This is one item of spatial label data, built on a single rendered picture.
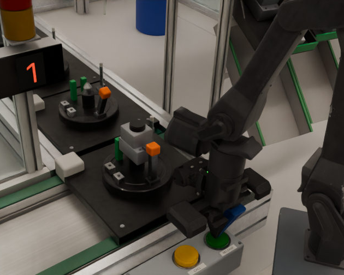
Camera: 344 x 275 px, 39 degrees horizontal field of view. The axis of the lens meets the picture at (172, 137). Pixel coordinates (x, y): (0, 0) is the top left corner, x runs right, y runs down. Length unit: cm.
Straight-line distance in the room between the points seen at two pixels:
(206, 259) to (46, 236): 30
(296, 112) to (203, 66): 60
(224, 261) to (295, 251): 16
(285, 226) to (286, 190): 38
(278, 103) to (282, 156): 20
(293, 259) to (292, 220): 8
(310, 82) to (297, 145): 20
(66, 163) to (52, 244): 16
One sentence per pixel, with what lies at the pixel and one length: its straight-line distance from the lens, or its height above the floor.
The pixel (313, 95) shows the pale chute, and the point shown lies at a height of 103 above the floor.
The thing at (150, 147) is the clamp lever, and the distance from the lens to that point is 87.
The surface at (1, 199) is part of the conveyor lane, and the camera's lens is 99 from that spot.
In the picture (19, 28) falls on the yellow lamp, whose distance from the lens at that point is 82.
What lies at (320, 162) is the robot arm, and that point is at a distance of 65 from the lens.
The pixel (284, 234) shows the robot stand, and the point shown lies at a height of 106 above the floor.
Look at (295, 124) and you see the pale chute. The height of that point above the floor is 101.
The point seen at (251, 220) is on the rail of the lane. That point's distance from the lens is 100.
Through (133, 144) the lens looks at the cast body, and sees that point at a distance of 89.
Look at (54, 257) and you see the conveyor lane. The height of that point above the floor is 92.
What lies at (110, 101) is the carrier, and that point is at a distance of 117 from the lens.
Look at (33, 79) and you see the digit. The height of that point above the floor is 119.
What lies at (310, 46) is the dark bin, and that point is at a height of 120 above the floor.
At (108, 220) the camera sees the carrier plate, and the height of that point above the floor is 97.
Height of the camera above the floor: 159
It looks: 35 degrees down
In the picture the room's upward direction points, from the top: 3 degrees clockwise
